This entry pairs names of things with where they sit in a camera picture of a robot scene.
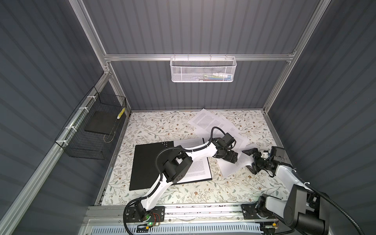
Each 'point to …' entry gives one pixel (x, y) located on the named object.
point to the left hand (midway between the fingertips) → (231, 158)
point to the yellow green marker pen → (121, 113)
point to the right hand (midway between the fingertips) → (246, 158)
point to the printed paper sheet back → (203, 123)
